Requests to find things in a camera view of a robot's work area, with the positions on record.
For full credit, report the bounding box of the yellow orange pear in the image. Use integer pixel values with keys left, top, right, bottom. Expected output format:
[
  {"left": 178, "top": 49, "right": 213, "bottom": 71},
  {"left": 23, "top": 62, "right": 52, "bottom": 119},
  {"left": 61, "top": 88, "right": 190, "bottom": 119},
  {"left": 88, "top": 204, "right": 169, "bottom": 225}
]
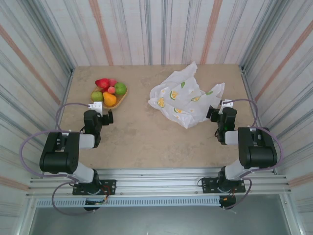
[{"left": 102, "top": 92, "right": 117, "bottom": 107}]

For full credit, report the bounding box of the yellow-green round fruit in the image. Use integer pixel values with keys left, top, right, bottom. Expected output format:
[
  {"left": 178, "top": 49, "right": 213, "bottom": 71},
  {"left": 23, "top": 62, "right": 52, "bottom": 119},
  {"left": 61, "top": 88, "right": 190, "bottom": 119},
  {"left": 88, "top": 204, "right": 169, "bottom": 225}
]
[{"left": 91, "top": 90, "right": 104, "bottom": 102}]

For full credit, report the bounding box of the white lemon print plastic bag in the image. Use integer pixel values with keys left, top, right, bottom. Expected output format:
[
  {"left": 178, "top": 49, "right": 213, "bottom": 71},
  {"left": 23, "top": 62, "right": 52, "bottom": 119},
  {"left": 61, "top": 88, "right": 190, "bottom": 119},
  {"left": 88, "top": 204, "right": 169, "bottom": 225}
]
[{"left": 147, "top": 61, "right": 225, "bottom": 130}]

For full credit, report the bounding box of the woven bamboo basket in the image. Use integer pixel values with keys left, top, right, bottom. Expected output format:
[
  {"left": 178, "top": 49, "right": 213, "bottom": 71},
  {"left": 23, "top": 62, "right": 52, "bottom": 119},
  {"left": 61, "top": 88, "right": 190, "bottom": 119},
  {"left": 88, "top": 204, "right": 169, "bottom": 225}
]
[{"left": 90, "top": 82, "right": 129, "bottom": 110}]

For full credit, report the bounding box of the green apple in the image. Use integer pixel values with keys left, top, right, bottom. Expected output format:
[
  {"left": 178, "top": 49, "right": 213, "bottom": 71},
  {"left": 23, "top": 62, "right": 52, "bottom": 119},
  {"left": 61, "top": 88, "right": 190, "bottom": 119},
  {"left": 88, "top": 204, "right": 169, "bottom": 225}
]
[{"left": 114, "top": 82, "right": 128, "bottom": 96}]

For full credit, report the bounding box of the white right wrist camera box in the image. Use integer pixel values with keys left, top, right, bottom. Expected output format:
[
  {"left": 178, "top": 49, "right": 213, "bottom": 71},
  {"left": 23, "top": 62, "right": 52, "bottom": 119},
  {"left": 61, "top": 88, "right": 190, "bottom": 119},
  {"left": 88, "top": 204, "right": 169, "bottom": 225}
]
[{"left": 221, "top": 98, "right": 235, "bottom": 109}]

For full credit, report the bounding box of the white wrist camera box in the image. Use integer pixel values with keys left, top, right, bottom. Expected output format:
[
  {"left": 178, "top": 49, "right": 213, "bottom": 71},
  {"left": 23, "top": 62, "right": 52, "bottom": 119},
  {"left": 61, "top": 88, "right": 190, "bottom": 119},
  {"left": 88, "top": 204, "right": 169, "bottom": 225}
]
[
  {"left": 88, "top": 101, "right": 104, "bottom": 115},
  {"left": 221, "top": 98, "right": 235, "bottom": 109}
]

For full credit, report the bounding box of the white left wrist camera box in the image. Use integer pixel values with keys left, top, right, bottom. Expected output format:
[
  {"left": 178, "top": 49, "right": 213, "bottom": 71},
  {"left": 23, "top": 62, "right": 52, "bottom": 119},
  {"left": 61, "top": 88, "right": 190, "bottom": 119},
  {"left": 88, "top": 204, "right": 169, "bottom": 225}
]
[{"left": 88, "top": 101, "right": 104, "bottom": 115}]

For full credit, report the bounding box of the purple cable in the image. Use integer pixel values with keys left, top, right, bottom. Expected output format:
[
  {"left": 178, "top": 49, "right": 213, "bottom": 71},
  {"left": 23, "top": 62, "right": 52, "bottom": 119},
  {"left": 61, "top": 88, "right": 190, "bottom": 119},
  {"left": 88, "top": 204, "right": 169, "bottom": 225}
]
[
  {"left": 241, "top": 128, "right": 284, "bottom": 181},
  {"left": 55, "top": 102, "right": 90, "bottom": 132},
  {"left": 51, "top": 181, "right": 96, "bottom": 216},
  {"left": 231, "top": 98, "right": 259, "bottom": 129},
  {"left": 223, "top": 178, "right": 253, "bottom": 211},
  {"left": 19, "top": 129, "right": 75, "bottom": 178}
]

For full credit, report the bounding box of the aluminium rail frame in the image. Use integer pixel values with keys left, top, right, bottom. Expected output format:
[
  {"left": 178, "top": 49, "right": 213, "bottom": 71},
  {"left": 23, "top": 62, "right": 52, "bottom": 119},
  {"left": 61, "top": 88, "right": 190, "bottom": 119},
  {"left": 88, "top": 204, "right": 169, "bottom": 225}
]
[{"left": 25, "top": 167, "right": 293, "bottom": 197}]

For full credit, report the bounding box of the white slotted cable tray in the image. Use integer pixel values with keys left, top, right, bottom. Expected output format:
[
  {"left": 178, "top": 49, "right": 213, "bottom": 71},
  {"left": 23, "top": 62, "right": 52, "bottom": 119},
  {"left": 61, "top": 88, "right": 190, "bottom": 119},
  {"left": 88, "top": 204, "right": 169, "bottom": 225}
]
[{"left": 35, "top": 197, "right": 221, "bottom": 208}]

